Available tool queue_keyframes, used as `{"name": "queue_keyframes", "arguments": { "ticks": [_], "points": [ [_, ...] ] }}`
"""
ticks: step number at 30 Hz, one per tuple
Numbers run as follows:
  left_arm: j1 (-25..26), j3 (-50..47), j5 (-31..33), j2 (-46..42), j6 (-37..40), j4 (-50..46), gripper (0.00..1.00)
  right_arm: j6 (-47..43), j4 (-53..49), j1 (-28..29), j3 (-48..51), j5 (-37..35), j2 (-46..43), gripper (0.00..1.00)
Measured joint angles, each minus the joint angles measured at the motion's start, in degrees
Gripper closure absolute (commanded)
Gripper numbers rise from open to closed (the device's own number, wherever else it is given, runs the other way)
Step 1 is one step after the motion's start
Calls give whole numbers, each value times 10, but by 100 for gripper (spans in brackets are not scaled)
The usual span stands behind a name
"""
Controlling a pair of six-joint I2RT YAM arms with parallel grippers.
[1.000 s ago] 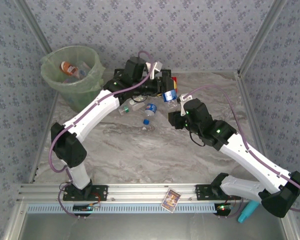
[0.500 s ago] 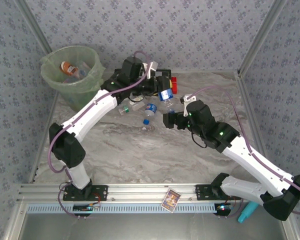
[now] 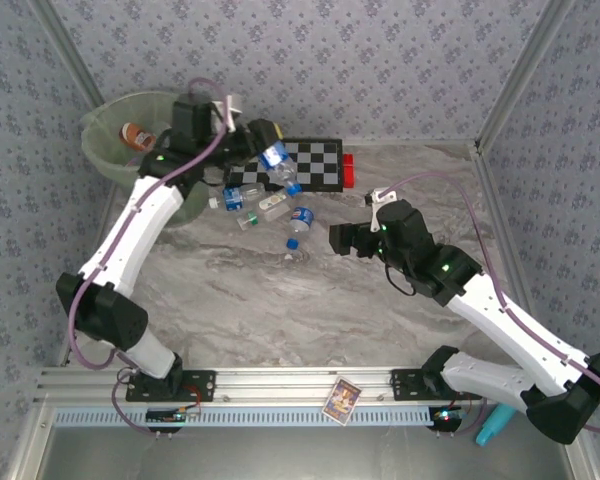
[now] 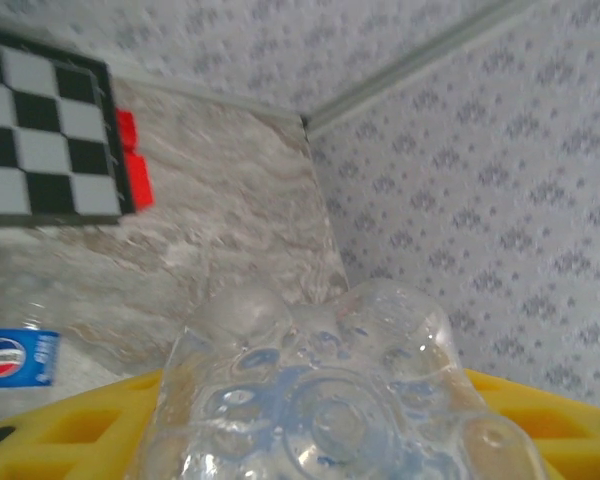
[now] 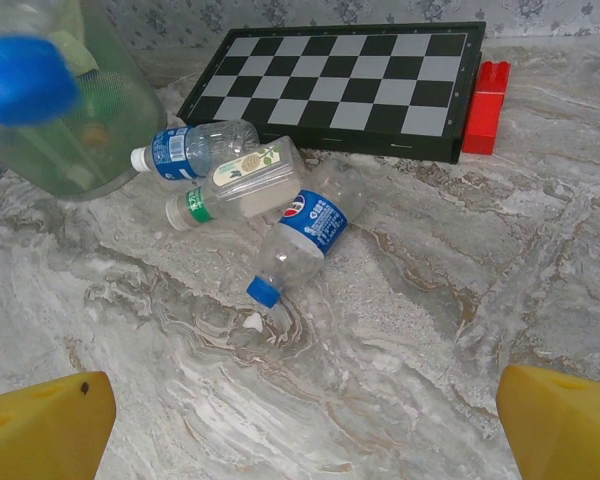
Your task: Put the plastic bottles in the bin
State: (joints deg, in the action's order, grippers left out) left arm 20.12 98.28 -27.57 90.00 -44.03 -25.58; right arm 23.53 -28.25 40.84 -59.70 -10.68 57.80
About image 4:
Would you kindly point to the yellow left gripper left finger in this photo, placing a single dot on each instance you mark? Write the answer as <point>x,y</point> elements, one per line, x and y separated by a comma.
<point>55,440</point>

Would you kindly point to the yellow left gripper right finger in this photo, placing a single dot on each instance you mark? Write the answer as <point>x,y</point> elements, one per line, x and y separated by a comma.
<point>580,440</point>

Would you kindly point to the clear bottle Pepsi label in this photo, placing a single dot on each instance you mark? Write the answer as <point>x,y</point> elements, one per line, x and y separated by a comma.
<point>15,357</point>

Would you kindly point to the clear Fiji water bottle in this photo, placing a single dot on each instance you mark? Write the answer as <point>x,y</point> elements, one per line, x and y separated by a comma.
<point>330,400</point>

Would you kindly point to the red toy block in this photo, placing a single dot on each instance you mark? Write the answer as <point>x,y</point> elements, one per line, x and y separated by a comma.
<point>126,130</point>
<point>140,180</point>

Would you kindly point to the black grey folding chessboard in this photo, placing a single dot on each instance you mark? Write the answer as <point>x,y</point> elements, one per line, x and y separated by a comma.
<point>40,150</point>

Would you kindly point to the aluminium wall edge rail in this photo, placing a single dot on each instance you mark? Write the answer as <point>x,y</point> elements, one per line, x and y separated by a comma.
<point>205,95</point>

